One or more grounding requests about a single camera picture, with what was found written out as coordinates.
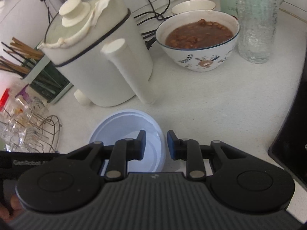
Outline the pale blue plastic bowl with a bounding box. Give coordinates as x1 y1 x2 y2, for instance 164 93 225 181
89 110 166 172

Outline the person's left hand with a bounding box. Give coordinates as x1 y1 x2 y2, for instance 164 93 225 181
0 194 24 223

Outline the upturned cut glass cup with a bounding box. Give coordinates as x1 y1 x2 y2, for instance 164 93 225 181
1 97 49 153

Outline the red lid plastic jar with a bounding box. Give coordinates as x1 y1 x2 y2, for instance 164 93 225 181
0 88 10 112

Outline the black induction cooktop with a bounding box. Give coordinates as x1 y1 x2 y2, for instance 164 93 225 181
267 52 307 192

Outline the chopstick holder with chopsticks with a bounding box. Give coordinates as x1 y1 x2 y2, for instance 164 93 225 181
1 37 73 104

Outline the floral bowl of bean soup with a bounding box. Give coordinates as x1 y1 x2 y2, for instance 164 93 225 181
156 10 240 72

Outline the white electric cooker pot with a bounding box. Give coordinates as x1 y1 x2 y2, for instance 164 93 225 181
39 0 156 107

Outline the small white empty bowl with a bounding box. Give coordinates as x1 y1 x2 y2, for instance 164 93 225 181
171 0 216 15

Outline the textured glass pitcher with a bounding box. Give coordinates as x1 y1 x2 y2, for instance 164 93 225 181
237 0 284 64

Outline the metal wire cup rack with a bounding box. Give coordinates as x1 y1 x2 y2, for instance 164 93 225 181
1 107 61 153

